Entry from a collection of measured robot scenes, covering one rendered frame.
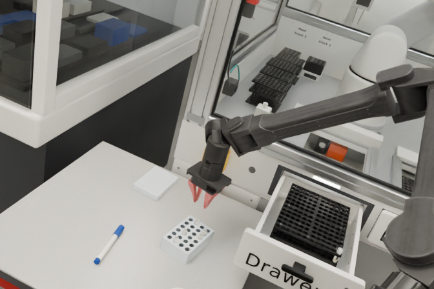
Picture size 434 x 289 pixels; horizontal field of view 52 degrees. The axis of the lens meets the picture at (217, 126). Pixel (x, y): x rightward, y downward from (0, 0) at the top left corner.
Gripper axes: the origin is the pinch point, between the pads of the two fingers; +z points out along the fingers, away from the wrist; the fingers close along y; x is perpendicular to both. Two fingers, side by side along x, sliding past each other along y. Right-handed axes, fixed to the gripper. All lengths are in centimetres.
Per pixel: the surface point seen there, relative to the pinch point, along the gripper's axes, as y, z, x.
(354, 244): -37.6, -2.3, -16.0
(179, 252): -3.2, 8.5, 10.6
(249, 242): -17.7, -3.1, 6.2
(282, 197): -13.3, 3.7, -26.2
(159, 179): 20.3, 9.8, -9.7
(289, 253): -26.7, -5.0, 4.3
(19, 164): 63, 22, 7
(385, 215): -41, -5, -32
